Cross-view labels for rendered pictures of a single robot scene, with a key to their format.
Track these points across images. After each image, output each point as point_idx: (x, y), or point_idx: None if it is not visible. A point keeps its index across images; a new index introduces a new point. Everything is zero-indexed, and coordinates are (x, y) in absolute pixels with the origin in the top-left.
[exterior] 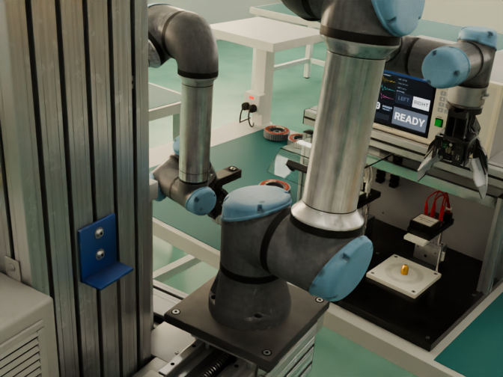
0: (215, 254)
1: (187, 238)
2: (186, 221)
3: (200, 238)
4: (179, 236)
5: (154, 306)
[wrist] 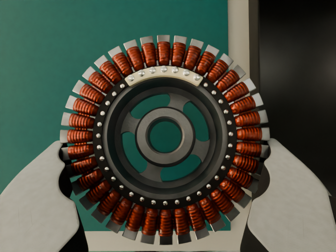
0: (221, 249)
1: (89, 247)
2: (7, 176)
3: (123, 224)
4: None
5: None
